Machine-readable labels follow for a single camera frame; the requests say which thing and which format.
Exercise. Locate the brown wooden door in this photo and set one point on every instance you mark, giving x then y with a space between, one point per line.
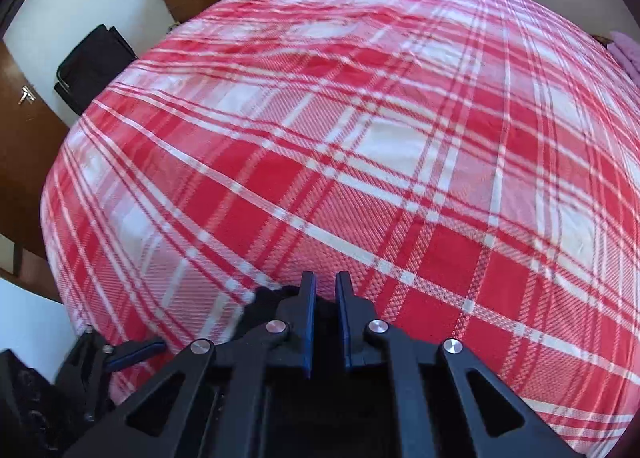
25 163

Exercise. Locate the black pants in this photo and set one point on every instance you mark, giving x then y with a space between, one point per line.
265 303

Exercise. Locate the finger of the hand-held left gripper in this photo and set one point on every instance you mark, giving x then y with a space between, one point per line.
135 352

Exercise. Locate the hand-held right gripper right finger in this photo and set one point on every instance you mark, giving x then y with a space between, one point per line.
345 333

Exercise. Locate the black chair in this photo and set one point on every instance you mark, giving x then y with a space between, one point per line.
95 63

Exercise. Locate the pink folded blanket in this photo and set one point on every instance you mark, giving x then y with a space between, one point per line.
627 53

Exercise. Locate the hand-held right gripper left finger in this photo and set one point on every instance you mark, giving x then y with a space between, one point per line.
306 333

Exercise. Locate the red plaid bed sheet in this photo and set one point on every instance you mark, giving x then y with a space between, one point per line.
350 138

